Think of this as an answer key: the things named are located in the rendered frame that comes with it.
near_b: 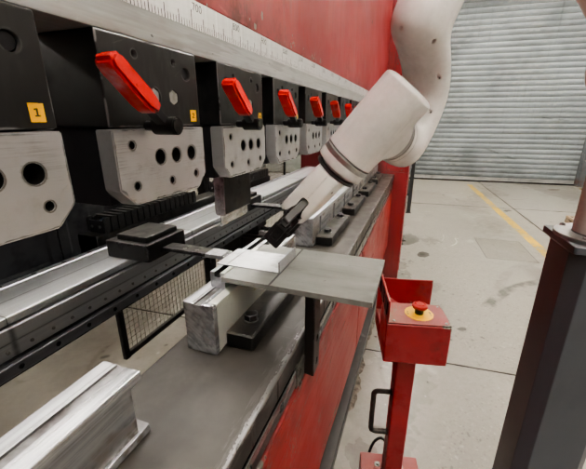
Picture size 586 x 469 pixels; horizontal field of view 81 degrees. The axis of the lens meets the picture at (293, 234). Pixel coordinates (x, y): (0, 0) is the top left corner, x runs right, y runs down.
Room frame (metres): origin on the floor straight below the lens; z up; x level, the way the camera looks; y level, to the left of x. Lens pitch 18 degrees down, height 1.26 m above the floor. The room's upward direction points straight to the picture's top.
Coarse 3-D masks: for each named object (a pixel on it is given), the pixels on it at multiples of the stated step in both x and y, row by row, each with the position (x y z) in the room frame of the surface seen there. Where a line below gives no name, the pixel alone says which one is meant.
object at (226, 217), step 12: (216, 180) 0.59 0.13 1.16; (228, 180) 0.60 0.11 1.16; (240, 180) 0.64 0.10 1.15; (216, 192) 0.59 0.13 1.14; (228, 192) 0.60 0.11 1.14; (240, 192) 0.64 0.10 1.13; (216, 204) 0.59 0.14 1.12; (228, 204) 0.60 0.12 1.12; (240, 204) 0.64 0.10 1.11; (228, 216) 0.61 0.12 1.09; (240, 216) 0.66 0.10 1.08
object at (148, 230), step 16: (144, 224) 0.75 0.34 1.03; (160, 224) 0.75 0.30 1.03; (112, 240) 0.68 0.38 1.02; (128, 240) 0.67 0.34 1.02; (144, 240) 0.66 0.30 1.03; (160, 240) 0.68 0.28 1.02; (176, 240) 0.72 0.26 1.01; (112, 256) 0.68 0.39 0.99; (128, 256) 0.66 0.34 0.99; (144, 256) 0.65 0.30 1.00; (160, 256) 0.67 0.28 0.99; (208, 256) 0.64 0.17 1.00; (224, 256) 0.63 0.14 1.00
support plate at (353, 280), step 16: (304, 256) 0.64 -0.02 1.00; (320, 256) 0.64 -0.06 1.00; (336, 256) 0.64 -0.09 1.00; (352, 256) 0.64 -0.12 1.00; (240, 272) 0.57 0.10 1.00; (256, 272) 0.57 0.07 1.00; (288, 272) 0.57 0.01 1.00; (304, 272) 0.57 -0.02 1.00; (320, 272) 0.57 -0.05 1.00; (336, 272) 0.57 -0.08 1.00; (352, 272) 0.57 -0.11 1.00; (368, 272) 0.57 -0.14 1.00; (272, 288) 0.51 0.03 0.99; (288, 288) 0.50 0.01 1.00; (304, 288) 0.50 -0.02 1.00; (320, 288) 0.50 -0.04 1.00; (336, 288) 0.50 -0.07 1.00; (352, 288) 0.50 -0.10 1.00; (368, 288) 0.50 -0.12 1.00; (352, 304) 0.47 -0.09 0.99; (368, 304) 0.46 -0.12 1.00
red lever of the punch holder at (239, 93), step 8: (224, 80) 0.50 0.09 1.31; (232, 80) 0.50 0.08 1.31; (224, 88) 0.50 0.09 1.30; (232, 88) 0.50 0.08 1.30; (240, 88) 0.51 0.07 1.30; (232, 96) 0.51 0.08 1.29; (240, 96) 0.51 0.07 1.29; (232, 104) 0.53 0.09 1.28; (240, 104) 0.52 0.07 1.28; (248, 104) 0.53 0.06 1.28; (240, 112) 0.53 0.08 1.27; (248, 112) 0.53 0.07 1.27; (248, 120) 0.55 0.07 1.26; (256, 120) 0.55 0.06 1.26; (248, 128) 0.56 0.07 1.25; (256, 128) 0.56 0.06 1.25
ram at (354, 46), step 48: (48, 0) 0.31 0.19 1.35; (96, 0) 0.35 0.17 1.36; (240, 0) 0.61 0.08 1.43; (288, 0) 0.80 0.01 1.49; (336, 0) 1.18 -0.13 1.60; (384, 0) 2.22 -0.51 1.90; (192, 48) 0.48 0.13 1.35; (240, 48) 0.60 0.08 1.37; (288, 48) 0.80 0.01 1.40; (336, 48) 1.20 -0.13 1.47; (384, 48) 2.38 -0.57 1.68
